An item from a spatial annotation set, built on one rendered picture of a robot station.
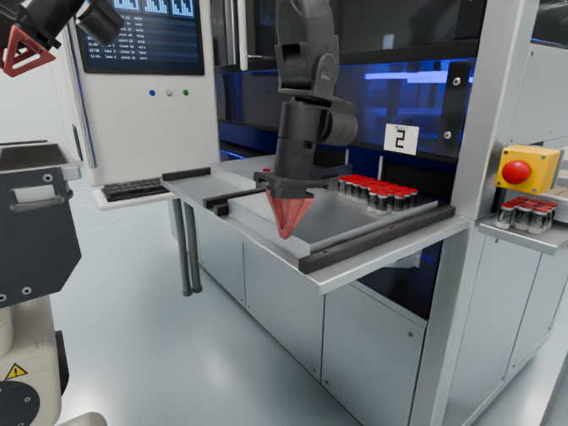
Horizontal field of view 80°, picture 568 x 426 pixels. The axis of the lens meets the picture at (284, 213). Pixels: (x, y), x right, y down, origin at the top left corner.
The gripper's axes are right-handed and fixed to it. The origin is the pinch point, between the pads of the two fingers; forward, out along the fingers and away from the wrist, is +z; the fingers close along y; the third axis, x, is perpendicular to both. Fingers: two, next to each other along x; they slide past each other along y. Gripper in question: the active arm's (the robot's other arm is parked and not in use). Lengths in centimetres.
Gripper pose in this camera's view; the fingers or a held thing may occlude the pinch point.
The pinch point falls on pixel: (284, 232)
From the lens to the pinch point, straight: 53.6
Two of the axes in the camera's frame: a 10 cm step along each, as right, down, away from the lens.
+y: 7.9, -0.5, 6.1
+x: -5.9, -2.7, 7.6
